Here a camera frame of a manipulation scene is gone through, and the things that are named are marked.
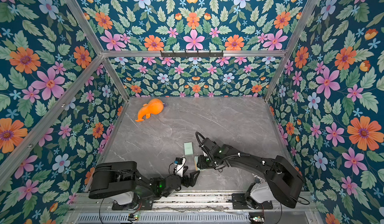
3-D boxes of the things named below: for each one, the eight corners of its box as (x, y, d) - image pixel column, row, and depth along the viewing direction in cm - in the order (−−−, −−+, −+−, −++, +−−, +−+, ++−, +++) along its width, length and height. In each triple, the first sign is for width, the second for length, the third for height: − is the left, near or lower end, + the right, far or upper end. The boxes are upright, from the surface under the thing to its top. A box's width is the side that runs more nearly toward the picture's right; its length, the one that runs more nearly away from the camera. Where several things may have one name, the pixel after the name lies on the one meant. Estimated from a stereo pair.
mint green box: (185, 155, 92) (184, 153, 89) (184, 144, 96) (183, 142, 94) (193, 154, 92) (193, 152, 90) (192, 143, 97) (192, 141, 95)
